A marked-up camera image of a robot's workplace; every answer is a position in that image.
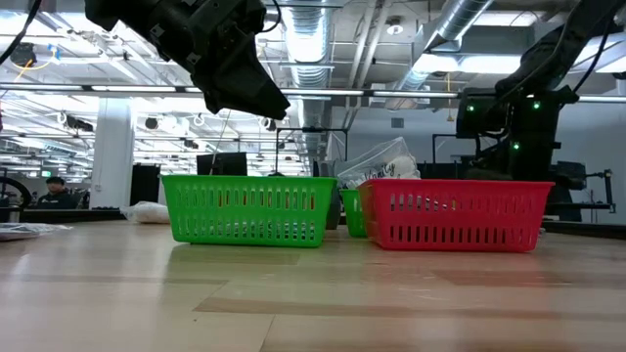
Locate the black round wheel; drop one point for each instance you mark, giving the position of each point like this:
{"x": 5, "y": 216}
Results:
{"x": 14, "y": 183}

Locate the green plastic slotted basket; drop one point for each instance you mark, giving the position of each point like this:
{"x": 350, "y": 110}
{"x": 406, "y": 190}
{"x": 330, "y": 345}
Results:
{"x": 244, "y": 210}
{"x": 353, "y": 215}

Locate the black round mesh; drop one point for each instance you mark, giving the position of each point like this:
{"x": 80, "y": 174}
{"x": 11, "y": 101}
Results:
{"x": 29, "y": 231}

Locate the red plastic slotted basket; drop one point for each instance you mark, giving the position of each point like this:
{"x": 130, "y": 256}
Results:
{"x": 455, "y": 215}

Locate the black cabinet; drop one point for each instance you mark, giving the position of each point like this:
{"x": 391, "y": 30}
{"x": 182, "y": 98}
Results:
{"x": 145, "y": 183}

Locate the white pillar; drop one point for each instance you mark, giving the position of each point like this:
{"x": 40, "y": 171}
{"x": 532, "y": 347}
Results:
{"x": 112, "y": 151}

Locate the person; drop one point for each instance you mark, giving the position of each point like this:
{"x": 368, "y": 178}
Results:
{"x": 58, "y": 193}

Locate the black equipment rig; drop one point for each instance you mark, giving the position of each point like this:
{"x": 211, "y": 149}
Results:
{"x": 577, "y": 176}

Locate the white cotton pads bag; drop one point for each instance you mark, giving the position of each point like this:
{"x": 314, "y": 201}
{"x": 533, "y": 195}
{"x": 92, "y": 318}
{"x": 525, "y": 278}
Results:
{"x": 147, "y": 212}

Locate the long ceiling light strip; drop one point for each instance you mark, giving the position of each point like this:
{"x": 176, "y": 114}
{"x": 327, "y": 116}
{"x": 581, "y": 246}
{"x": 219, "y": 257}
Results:
{"x": 132, "y": 89}

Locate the black metal frame stand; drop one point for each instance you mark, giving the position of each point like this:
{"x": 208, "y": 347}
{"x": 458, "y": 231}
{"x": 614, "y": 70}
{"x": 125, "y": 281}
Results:
{"x": 442, "y": 135}

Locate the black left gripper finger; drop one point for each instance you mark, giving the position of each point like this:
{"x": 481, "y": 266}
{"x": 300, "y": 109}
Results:
{"x": 249, "y": 95}

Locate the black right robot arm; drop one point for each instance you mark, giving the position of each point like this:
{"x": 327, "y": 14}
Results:
{"x": 538, "y": 63}

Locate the clear vanity pack bag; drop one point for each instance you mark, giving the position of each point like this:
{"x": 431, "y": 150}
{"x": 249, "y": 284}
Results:
{"x": 381, "y": 163}

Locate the black monitor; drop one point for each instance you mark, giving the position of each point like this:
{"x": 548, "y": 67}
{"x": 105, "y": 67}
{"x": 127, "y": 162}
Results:
{"x": 222, "y": 163}

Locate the black ceiling device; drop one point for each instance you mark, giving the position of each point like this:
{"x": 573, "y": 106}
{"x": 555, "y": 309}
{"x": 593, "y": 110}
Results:
{"x": 22, "y": 54}

